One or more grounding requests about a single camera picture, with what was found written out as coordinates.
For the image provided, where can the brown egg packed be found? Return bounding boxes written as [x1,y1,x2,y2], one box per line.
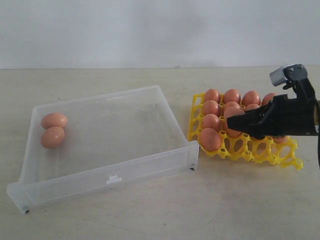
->
[203,100,221,117]
[223,88,241,104]
[261,92,277,106]
[203,88,221,103]
[242,90,261,106]
[223,101,241,111]

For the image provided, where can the brown egg bin front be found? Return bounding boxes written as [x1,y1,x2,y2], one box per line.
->
[199,127,221,152]

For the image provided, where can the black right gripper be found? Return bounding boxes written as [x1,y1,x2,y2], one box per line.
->
[238,94,316,140]

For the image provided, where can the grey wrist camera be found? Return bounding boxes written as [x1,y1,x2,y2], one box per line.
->
[269,64,315,100]

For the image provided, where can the brown egg bin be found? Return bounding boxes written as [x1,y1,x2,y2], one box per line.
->
[223,107,245,138]
[201,113,221,132]
[199,127,221,152]
[41,112,68,129]
[244,103,261,112]
[40,126,65,149]
[273,135,290,144]

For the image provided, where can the yellow plastic egg tray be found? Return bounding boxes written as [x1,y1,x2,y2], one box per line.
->
[187,93,304,170]

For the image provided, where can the clear plastic bin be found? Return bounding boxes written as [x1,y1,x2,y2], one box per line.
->
[6,85,199,214]

